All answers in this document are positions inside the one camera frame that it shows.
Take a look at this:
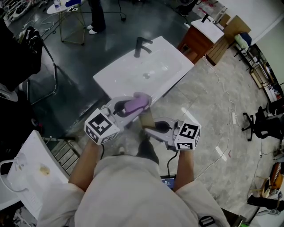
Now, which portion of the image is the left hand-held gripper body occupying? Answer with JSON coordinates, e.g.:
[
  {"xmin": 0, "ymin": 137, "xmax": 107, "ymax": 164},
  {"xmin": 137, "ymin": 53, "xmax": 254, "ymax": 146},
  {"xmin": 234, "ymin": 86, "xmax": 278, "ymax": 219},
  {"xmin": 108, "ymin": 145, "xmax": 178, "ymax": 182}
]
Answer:
[{"xmin": 84, "ymin": 106, "xmax": 126, "ymax": 146}]

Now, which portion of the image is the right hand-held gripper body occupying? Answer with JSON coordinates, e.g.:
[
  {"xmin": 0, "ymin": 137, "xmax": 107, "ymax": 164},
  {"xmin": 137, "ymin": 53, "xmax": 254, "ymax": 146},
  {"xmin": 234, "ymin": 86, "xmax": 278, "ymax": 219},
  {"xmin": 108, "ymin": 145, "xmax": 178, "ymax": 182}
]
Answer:
[{"xmin": 165, "ymin": 120, "xmax": 202, "ymax": 152}]

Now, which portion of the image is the beige bowl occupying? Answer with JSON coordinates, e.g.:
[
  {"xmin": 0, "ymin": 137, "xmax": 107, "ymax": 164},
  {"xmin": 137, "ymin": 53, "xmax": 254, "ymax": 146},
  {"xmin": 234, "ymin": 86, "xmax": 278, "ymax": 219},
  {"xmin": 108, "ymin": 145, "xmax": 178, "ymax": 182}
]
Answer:
[{"xmin": 138, "ymin": 111, "xmax": 156, "ymax": 131}]

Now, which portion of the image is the person's left forearm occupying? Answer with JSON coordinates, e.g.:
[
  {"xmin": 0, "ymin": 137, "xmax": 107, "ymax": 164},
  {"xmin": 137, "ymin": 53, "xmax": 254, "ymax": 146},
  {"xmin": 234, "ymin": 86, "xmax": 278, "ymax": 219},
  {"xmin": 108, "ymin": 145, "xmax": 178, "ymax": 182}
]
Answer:
[{"xmin": 68, "ymin": 141, "xmax": 104, "ymax": 192}]

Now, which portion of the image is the person's right forearm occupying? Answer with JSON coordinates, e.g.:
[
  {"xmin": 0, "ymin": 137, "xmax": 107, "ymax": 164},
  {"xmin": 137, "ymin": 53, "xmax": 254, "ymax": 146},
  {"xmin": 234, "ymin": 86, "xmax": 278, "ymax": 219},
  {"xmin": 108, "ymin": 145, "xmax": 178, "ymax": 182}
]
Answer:
[{"xmin": 172, "ymin": 150, "xmax": 195, "ymax": 193}]

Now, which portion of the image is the person's black trouser leg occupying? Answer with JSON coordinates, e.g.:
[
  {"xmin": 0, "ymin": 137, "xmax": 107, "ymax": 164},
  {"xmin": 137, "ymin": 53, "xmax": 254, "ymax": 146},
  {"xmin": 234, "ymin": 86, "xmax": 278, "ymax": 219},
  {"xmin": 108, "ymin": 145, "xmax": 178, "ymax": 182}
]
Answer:
[{"xmin": 135, "ymin": 130, "xmax": 159, "ymax": 164}]

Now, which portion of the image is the large white sink basin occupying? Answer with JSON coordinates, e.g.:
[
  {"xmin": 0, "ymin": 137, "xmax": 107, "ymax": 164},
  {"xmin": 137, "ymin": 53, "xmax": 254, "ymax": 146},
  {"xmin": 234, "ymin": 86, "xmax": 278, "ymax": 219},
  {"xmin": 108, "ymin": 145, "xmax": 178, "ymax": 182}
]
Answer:
[{"xmin": 92, "ymin": 36, "xmax": 195, "ymax": 107}]

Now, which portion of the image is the metal slatted sink stand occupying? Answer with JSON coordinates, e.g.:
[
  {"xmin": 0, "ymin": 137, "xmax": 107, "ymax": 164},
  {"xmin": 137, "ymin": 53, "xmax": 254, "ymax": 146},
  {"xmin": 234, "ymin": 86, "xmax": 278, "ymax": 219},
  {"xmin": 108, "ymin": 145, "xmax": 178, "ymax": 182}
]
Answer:
[{"xmin": 42, "ymin": 136, "xmax": 82, "ymax": 176}]

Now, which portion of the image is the dark tablet with blue screen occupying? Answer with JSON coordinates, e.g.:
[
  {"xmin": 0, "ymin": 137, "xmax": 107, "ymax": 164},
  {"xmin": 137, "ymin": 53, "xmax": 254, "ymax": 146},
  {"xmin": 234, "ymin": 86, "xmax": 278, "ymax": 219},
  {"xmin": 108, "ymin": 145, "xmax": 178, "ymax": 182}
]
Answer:
[{"xmin": 160, "ymin": 175, "xmax": 177, "ymax": 190}]

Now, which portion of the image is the tall black faucet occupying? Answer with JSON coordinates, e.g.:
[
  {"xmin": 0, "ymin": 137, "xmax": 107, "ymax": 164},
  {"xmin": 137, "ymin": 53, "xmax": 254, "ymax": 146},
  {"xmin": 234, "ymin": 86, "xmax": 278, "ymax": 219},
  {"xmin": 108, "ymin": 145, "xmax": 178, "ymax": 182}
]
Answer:
[{"xmin": 134, "ymin": 36, "xmax": 154, "ymax": 59}]

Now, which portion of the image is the person's beige shirt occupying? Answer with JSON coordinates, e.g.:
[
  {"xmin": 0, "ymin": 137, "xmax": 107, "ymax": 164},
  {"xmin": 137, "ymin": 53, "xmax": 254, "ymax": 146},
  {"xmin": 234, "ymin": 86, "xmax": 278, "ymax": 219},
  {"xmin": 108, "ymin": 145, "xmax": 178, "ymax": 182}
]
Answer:
[{"xmin": 36, "ymin": 155, "xmax": 227, "ymax": 227}]

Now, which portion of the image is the white sink with white faucet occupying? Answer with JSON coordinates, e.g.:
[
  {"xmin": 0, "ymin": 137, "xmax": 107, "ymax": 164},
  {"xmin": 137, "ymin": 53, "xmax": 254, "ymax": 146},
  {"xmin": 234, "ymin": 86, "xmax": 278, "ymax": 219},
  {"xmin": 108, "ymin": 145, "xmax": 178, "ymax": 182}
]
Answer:
[{"xmin": 6, "ymin": 129, "xmax": 69, "ymax": 220}]

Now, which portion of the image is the black office chair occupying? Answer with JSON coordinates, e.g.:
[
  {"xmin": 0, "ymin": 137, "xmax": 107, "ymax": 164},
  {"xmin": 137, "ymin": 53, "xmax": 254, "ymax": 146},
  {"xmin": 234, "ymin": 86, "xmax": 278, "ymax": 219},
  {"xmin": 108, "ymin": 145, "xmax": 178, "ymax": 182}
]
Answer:
[{"xmin": 241, "ymin": 106, "xmax": 284, "ymax": 142}]

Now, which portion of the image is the brown wooden cabinet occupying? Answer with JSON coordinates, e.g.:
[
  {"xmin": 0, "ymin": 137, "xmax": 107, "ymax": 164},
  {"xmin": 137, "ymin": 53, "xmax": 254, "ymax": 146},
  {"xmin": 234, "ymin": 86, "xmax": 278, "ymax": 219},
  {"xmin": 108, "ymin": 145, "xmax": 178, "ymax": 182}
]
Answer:
[{"xmin": 177, "ymin": 26, "xmax": 215, "ymax": 65}]

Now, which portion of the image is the wooden slatted pallet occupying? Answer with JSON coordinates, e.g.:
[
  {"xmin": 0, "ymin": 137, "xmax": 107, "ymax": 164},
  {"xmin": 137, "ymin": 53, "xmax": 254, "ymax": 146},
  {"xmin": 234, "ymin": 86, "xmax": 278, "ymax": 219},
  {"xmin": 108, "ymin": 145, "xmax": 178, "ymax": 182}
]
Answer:
[{"xmin": 205, "ymin": 36, "xmax": 231, "ymax": 67}]

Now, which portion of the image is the white arched faucet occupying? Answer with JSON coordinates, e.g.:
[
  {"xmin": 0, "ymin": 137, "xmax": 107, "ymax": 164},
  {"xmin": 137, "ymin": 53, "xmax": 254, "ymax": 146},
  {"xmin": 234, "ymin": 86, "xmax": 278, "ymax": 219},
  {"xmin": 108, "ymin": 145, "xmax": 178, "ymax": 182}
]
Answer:
[{"xmin": 0, "ymin": 154, "xmax": 31, "ymax": 194}]

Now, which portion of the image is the small white sink top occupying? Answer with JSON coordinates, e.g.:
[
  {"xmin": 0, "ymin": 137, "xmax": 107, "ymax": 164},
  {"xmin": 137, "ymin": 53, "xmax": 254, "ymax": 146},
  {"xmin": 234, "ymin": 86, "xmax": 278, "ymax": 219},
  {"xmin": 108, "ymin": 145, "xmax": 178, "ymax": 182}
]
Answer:
[{"xmin": 190, "ymin": 17, "xmax": 225, "ymax": 44}]

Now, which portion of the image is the white oval side table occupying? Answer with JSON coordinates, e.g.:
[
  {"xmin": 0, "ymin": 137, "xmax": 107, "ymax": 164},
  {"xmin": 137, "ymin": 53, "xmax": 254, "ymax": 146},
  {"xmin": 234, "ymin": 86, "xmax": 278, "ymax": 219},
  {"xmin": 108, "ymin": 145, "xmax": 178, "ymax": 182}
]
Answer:
[{"xmin": 46, "ymin": 0, "xmax": 88, "ymax": 46}]

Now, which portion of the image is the black white striped garment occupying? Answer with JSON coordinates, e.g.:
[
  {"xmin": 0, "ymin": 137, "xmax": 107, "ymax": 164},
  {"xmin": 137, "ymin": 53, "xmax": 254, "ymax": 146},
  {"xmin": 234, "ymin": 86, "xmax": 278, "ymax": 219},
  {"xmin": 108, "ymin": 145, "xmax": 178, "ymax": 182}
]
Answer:
[{"xmin": 20, "ymin": 26, "xmax": 43, "ymax": 54}]

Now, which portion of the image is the light green cushion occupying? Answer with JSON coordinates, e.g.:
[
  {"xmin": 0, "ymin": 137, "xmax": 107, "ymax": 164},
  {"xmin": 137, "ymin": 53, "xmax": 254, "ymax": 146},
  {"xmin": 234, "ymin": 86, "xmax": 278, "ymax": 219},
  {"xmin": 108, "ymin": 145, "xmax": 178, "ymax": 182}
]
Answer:
[{"xmin": 234, "ymin": 34, "xmax": 248, "ymax": 48}]

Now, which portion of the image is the black fabric bag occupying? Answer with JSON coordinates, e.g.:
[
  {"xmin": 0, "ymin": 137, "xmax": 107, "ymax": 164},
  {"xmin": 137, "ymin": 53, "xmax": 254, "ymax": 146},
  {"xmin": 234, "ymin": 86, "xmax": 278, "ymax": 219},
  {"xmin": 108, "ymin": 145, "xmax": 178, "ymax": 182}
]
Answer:
[{"xmin": 0, "ymin": 19, "xmax": 43, "ymax": 92}]

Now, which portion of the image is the blue chair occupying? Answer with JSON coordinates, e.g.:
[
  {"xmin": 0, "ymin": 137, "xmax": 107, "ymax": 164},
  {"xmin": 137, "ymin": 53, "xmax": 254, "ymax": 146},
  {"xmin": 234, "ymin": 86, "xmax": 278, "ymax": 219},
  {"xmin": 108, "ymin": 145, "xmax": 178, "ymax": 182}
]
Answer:
[{"xmin": 241, "ymin": 32, "xmax": 252, "ymax": 46}]

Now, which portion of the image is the brown cardboard sheet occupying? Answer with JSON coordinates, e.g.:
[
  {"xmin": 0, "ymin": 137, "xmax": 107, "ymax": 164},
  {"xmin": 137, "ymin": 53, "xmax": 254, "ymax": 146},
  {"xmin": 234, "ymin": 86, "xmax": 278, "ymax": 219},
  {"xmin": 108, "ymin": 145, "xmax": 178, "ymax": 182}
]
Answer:
[{"xmin": 225, "ymin": 15, "xmax": 252, "ymax": 40}]

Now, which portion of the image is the black cable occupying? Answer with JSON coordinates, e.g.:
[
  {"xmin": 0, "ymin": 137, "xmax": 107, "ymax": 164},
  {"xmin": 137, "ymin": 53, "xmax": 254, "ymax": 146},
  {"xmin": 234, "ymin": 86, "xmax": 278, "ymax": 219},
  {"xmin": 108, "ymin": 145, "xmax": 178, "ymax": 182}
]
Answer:
[{"xmin": 166, "ymin": 151, "xmax": 179, "ymax": 177}]

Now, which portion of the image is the metal frame chair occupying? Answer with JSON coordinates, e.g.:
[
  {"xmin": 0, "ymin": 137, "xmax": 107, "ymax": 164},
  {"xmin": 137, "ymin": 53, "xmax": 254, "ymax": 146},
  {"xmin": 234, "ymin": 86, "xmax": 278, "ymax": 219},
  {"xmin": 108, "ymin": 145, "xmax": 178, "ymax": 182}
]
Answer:
[{"xmin": 26, "ymin": 36, "xmax": 59, "ymax": 105}]

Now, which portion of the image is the black strap buckle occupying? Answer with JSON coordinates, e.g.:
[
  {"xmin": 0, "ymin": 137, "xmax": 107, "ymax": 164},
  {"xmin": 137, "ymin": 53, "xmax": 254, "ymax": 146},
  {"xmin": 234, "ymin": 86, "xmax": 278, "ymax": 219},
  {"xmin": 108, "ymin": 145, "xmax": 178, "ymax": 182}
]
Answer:
[{"xmin": 198, "ymin": 216, "xmax": 216, "ymax": 227}]

